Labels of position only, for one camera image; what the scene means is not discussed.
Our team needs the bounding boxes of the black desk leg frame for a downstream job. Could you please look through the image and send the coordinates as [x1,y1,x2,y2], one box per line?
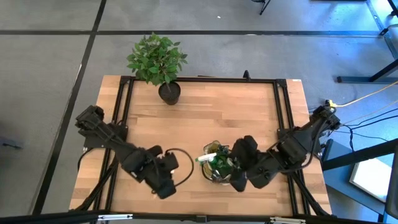
[337,58,398,84]

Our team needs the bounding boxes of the white flat board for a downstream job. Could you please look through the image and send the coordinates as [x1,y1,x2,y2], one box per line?
[349,157,392,203]

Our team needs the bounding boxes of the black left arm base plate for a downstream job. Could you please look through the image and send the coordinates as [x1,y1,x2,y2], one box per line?
[83,123,128,150]

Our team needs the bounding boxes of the black front frame beam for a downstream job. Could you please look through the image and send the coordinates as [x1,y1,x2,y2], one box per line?
[0,210,398,224]

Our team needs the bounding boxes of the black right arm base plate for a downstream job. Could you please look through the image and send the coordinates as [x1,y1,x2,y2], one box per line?
[278,129,322,154]

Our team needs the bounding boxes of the black floor stand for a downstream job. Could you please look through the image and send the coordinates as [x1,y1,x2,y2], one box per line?
[251,0,272,16]

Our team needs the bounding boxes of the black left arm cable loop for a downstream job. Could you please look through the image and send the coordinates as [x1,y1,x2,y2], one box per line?
[164,147,195,187]

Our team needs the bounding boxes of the silver beam bracket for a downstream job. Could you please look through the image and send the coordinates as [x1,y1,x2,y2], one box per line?
[269,217,307,224]
[98,213,134,222]

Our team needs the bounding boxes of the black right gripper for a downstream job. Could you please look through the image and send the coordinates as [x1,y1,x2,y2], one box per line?
[229,135,267,192]

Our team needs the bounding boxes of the cream canvas gardening bag green trim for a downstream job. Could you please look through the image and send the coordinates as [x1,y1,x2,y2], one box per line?
[201,140,242,187]

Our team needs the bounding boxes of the black slanted floor beam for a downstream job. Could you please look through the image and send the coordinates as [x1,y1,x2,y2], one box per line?
[322,138,398,172]

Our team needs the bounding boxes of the black floor cables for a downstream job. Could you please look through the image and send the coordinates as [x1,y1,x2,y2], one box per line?
[323,107,398,144]

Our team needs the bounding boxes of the black table frame extrusion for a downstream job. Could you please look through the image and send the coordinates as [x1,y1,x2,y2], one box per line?
[71,75,332,218]

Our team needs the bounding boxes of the green potted tree black pot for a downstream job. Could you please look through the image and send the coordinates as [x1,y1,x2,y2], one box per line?
[126,32,189,106]

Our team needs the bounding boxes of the yellow cable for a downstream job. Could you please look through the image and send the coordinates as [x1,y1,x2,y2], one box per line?
[325,80,398,108]

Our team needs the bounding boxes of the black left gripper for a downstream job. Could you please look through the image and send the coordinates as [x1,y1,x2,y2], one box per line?
[144,152,180,200]

